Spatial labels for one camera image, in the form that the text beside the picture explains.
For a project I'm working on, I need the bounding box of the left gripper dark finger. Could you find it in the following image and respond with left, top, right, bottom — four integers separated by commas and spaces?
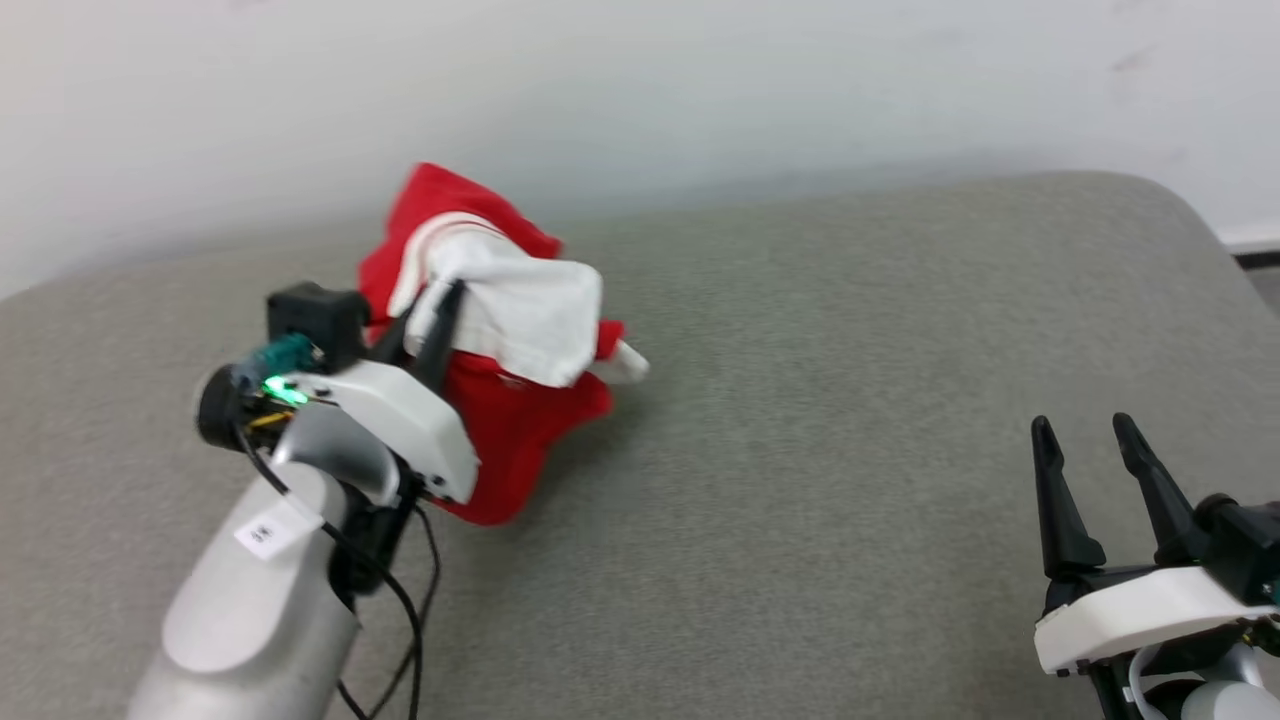
412, 281, 468, 392
371, 314, 414, 365

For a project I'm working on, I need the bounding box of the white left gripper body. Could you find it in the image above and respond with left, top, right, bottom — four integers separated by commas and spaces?
283, 360, 480, 505

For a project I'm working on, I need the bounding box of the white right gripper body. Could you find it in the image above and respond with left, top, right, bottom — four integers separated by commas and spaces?
1034, 558, 1280, 678

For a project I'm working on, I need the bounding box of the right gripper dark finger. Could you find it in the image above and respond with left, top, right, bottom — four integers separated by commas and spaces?
1031, 415, 1107, 582
1112, 411, 1203, 567

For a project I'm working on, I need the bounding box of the red and white garment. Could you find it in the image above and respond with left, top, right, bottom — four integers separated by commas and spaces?
357, 162, 651, 527

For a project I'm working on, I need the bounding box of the white label sticker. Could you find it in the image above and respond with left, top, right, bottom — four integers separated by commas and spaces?
234, 499, 323, 560

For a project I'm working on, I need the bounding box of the grey fabric sofa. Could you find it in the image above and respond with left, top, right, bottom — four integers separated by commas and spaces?
0, 170, 1280, 720

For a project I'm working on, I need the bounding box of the thin black cable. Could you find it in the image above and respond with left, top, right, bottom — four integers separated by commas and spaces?
236, 425, 425, 720
336, 503, 443, 720

